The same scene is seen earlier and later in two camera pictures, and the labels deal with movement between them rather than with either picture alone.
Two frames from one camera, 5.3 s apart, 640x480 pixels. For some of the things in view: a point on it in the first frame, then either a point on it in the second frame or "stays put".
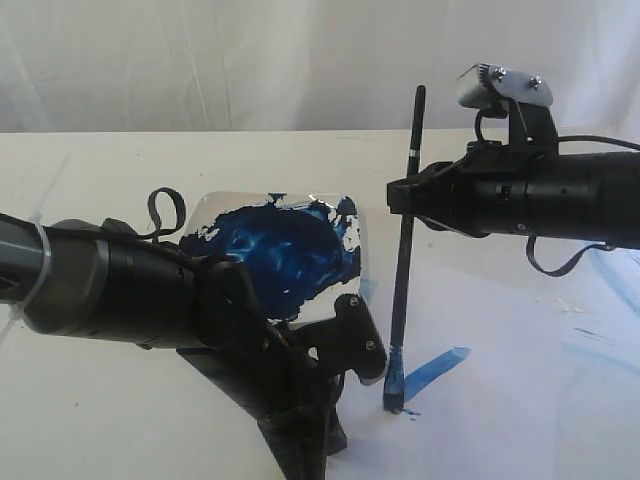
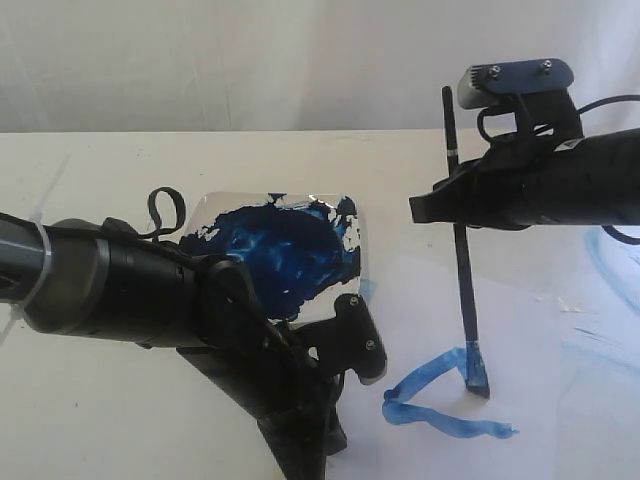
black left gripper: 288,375 stays put
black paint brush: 394,375 to 475,370
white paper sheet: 509,374 stays put
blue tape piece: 367,288 stays put
